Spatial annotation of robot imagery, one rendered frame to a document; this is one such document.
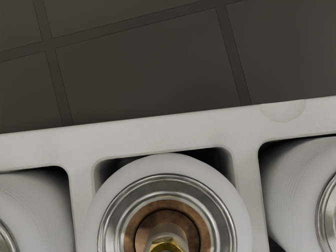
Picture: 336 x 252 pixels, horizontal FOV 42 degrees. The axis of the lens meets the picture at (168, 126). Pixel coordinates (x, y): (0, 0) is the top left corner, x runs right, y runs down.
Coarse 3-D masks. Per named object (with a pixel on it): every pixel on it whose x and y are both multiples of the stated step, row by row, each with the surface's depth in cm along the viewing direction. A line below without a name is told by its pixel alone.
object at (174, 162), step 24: (120, 168) 25; (144, 168) 24; (168, 168) 24; (192, 168) 24; (96, 192) 25; (216, 192) 24; (96, 216) 24; (240, 216) 24; (96, 240) 24; (240, 240) 24
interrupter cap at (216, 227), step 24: (120, 192) 24; (144, 192) 24; (168, 192) 24; (192, 192) 24; (120, 216) 24; (144, 216) 24; (168, 216) 24; (192, 216) 24; (216, 216) 24; (120, 240) 24; (144, 240) 24; (192, 240) 24; (216, 240) 24
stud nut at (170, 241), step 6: (156, 240) 21; (162, 240) 20; (168, 240) 20; (174, 240) 20; (150, 246) 20; (156, 246) 20; (162, 246) 20; (168, 246) 20; (174, 246) 20; (180, 246) 21
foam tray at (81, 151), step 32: (64, 128) 31; (96, 128) 31; (128, 128) 31; (160, 128) 31; (192, 128) 31; (224, 128) 31; (256, 128) 31; (288, 128) 31; (320, 128) 31; (0, 160) 31; (32, 160) 31; (64, 160) 31; (96, 160) 31; (128, 160) 42; (224, 160) 36; (256, 160) 31; (256, 192) 31; (256, 224) 31
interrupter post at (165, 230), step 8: (160, 224) 23; (168, 224) 23; (176, 224) 24; (152, 232) 22; (160, 232) 21; (168, 232) 21; (176, 232) 22; (184, 232) 24; (152, 240) 21; (176, 240) 21; (184, 240) 21; (144, 248) 21; (184, 248) 21
